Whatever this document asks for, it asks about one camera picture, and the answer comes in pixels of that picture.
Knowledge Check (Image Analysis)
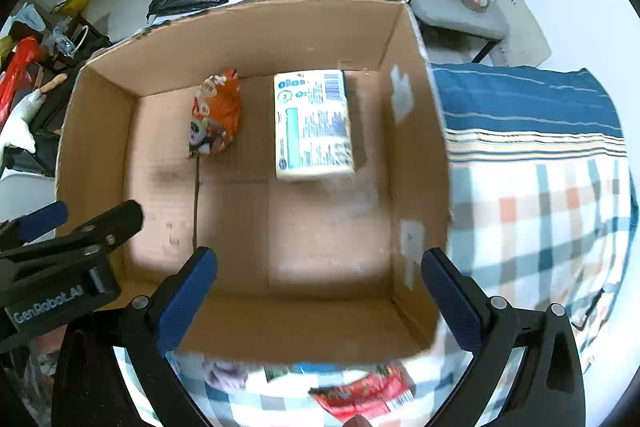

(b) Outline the red snack bag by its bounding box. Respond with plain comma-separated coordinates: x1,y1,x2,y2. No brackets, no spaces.
309,364,414,421

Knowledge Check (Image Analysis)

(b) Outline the orange snack bag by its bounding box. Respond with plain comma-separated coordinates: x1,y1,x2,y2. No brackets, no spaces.
188,68,242,156

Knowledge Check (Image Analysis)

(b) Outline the yellow tissue pack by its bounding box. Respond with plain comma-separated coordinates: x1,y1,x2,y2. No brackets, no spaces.
273,69,355,181

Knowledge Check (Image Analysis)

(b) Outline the plaid checkered quilt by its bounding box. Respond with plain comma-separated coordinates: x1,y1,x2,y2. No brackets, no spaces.
170,63,638,426

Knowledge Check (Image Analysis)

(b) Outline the red plastic bag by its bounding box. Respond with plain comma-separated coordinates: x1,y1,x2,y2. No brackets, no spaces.
0,37,44,124

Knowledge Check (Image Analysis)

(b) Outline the brown cardboard box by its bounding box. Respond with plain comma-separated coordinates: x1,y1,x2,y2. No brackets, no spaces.
55,0,449,364

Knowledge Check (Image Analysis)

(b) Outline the beige paper board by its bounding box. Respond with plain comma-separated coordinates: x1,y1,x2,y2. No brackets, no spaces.
489,0,552,67

